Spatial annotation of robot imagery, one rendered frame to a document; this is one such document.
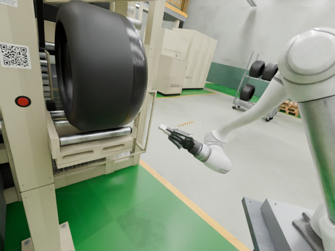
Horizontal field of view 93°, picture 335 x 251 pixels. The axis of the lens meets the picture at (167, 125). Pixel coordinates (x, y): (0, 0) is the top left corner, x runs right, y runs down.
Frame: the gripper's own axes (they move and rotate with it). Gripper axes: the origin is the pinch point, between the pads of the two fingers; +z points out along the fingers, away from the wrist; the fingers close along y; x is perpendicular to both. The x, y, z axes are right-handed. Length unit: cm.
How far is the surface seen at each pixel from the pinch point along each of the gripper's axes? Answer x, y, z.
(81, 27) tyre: -6, -25, 45
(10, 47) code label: -17, -11, 61
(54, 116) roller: -8, 29, 53
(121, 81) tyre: -7.6, -16.8, 26.7
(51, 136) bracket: -27.0, 9.8, 38.5
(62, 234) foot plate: -45, 102, 16
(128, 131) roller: -1.8, 14.8, 14.8
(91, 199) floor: -14, 113, 12
